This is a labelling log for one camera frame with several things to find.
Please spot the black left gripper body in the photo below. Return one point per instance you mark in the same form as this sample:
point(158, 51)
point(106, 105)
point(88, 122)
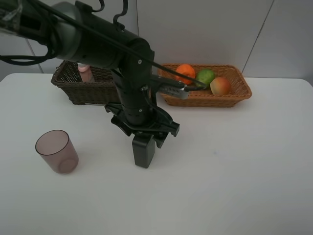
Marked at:
point(138, 107)

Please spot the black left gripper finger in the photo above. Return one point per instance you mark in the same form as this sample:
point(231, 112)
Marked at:
point(125, 129)
point(159, 138)

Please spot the dark green pump bottle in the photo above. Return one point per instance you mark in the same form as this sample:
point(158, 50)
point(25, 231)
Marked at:
point(143, 150)

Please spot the pink bottle white cap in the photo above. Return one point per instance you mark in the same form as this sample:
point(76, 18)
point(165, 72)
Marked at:
point(85, 73)

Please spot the orange mandarin fruit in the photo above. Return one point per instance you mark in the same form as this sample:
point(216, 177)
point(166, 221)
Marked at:
point(186, 70)

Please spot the translucent mauve plastic cup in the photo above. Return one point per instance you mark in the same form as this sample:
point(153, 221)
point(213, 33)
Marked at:
point(57, 150)

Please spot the green lime fruit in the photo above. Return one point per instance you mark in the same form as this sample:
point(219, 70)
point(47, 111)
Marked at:
point(205, 76)

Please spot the red yellow peach fruit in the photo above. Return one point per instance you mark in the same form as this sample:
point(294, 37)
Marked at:
point(220, 86)

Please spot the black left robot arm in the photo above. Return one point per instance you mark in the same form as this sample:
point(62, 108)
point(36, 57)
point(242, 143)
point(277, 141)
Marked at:
point(72, 32)

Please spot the dark brown wicker basket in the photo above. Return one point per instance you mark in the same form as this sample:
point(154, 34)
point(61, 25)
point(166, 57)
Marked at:
point(99, 92)

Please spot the light orange wicker basket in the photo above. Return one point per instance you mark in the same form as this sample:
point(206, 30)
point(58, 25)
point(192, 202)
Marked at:
point(239, 89)

